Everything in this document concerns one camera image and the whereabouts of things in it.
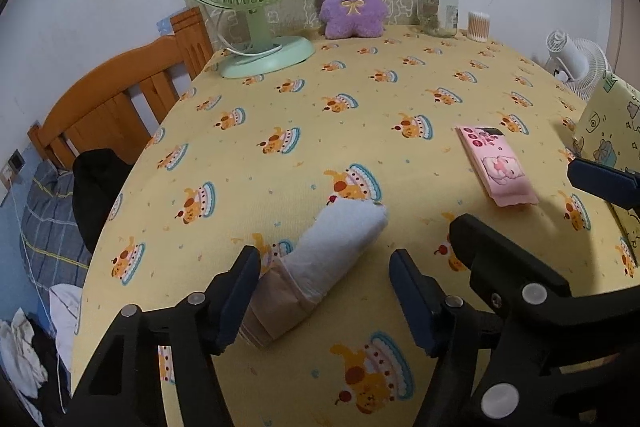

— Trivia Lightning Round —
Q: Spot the glass jar with lid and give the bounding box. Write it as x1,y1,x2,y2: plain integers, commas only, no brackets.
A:
417,0,459,38

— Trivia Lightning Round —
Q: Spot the cotton swab container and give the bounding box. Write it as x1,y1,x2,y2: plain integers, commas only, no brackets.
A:
467,11,492,42

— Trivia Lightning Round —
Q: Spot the wooden bed headboard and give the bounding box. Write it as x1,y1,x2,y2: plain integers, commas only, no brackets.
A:
27,7,216,168

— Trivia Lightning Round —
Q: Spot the blue plaid bedding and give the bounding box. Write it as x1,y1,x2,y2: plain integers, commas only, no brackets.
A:
20,162,93,289

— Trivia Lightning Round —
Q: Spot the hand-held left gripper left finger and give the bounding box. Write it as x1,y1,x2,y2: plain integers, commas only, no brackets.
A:
67,246,262,427

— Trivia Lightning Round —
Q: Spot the pink door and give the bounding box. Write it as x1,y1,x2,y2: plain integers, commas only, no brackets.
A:
607,0,640,78

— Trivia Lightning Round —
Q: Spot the white fan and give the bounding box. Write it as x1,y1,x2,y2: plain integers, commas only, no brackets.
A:
545,29,615,102

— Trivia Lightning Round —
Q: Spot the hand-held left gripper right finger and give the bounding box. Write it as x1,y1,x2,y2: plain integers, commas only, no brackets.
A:
389,248,506,427

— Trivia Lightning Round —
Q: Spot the white fan cable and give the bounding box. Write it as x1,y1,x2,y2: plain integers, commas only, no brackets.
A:
215,7,283,58

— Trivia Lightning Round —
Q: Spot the wall socket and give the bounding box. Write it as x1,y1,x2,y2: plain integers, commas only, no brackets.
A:
4,149,26,188

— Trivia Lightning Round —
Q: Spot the crumpled white cloth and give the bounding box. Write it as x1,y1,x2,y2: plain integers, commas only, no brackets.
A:
0,307,51,400

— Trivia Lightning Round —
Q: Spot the white and beige cloth roll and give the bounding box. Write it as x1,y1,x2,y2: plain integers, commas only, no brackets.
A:
239,201,390,349

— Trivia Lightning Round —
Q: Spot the yellow cartoon printed storage box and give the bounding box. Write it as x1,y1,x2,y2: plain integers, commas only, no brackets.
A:
572,74,640,280

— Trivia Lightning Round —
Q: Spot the black cloth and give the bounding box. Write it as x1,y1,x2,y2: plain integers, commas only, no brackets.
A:
72,149,136,258

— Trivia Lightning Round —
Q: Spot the pink printed packet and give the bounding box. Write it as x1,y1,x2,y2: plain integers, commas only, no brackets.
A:
454,123,539,208

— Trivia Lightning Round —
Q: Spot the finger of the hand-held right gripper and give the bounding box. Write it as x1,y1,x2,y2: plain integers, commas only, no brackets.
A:
567,158,640,210
449,213,572,323

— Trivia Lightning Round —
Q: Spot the yellow cake printed tablecloth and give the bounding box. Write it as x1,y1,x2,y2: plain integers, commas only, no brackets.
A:
70,24,640,427

